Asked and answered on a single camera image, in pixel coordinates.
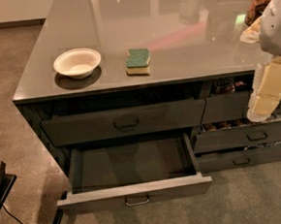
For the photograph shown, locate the white paper bowl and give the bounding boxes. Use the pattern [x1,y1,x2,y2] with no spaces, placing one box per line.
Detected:
[53,48,102,80]

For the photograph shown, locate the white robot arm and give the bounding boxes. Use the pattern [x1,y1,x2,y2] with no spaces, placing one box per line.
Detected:
[247,0,281,122]

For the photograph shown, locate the snack bags in drawer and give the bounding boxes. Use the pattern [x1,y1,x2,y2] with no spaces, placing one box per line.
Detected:
[211,76,253,94]

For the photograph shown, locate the grey kitchen counter cabinet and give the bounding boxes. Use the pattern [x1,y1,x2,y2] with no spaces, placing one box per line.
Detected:
[14,0,281,203]

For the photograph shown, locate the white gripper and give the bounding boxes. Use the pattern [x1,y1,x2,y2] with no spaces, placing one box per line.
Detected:
[247,55,281,122]

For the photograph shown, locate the green yellow sponge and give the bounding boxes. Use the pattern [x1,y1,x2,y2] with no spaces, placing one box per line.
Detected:
[126,48,151,75]

